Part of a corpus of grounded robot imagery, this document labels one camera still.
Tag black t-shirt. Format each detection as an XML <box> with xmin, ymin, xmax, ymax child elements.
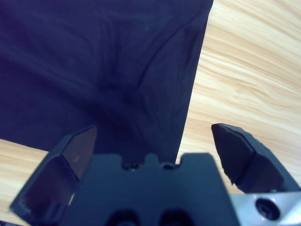
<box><xmin>0</xmin><ymin>0</ymin><xmax>214</xmax><ymax>165</ymax></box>

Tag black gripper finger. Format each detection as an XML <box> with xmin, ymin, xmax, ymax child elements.
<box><xmin>211</xmin><ymin>122</ymin><xmax>301</xmax><ymax>195</ymax></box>
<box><xmin>9</xmin><ymin>124</ymin><xmax>98</xmax><ymax>222</ymax></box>

